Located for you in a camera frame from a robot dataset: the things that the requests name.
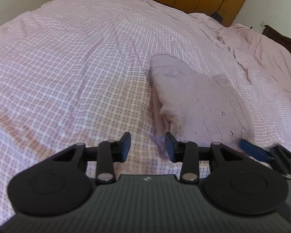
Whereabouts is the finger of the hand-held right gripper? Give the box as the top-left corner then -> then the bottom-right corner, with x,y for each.
239,139 -> 291,180

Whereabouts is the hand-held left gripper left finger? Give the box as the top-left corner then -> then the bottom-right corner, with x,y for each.
52,131 -> 132,184

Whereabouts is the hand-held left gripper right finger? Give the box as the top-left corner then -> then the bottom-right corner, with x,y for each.
164,131 -> 244,184

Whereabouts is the pink checked bed sheet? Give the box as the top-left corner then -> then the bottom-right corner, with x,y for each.
0,0 -> 291,226

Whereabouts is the dark wooden headboard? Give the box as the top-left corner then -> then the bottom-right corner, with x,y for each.
261,25 -> 291,79

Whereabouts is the small dark object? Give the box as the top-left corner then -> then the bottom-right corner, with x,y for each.
211,12 -> 224,24

